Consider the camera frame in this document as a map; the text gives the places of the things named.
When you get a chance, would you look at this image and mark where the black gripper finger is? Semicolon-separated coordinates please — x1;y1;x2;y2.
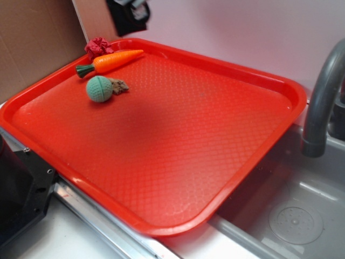
106;0;126;30

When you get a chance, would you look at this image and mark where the black box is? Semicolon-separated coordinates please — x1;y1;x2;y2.
115;3;150;36

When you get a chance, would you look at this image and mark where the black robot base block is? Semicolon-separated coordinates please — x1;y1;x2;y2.
1;138;57;248

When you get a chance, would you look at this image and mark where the red crumpled paper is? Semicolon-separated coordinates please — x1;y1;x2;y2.
84;37;114;61

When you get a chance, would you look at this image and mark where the orange toy carrot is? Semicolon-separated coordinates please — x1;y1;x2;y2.
75;50;144;78

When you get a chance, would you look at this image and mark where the brown crumpled lump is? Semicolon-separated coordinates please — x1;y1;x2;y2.
108;78;129;96

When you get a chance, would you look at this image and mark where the green textured ball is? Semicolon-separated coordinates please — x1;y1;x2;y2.
86;76;113;103

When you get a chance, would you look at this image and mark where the brown cardboard panel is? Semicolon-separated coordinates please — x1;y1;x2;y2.
1;1;118;103

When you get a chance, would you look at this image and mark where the red plastic tray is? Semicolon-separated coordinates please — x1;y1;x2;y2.
1;38;307;237

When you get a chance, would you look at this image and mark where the grey faucet spout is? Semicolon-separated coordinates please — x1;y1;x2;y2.
301;39;344;158

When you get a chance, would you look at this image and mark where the grey plastic sink basin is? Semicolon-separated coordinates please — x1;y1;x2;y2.
210;113;344;258

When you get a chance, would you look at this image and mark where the silver metal rail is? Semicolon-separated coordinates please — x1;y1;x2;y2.
0;126;173;259

